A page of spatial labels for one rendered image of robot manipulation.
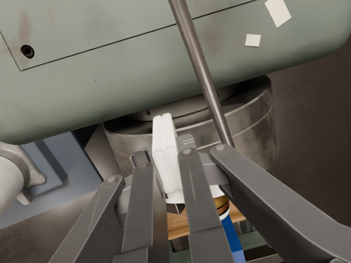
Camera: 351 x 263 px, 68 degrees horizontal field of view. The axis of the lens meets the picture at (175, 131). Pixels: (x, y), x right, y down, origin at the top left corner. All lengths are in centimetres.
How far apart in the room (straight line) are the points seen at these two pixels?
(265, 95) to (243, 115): 6
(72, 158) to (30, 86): 63
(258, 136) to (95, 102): 24
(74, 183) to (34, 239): 137
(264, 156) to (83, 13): 32
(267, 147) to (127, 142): 22
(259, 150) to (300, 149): 158
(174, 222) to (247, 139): 56
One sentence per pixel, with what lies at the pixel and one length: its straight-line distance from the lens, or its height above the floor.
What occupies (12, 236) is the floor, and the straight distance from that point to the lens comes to 238.
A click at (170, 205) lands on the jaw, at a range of 46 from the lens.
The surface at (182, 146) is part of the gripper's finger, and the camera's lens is 17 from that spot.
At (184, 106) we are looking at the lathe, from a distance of 39.
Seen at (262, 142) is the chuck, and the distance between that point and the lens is 42.
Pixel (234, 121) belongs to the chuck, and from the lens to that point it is 37.
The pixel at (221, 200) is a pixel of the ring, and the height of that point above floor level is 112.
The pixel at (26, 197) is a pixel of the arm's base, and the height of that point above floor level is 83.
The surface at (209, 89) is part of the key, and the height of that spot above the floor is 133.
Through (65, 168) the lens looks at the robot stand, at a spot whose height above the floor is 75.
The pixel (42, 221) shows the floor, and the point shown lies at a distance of 220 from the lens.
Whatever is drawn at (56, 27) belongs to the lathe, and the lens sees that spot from 32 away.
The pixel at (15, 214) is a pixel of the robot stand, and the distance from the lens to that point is 116.
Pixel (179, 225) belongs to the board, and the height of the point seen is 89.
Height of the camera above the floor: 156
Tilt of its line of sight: 68 degrees down
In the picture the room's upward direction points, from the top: 170 degrees clockwise
